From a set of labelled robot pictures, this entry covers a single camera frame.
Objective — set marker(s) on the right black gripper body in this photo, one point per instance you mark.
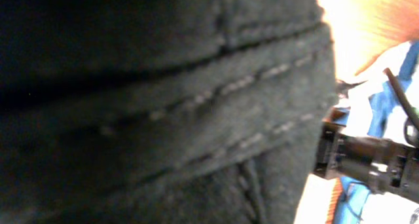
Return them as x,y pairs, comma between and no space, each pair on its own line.
383,165

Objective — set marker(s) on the black shorts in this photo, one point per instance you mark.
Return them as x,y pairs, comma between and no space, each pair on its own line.
160,111

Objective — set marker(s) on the blue garment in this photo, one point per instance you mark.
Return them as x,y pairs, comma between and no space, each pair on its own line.
375,111

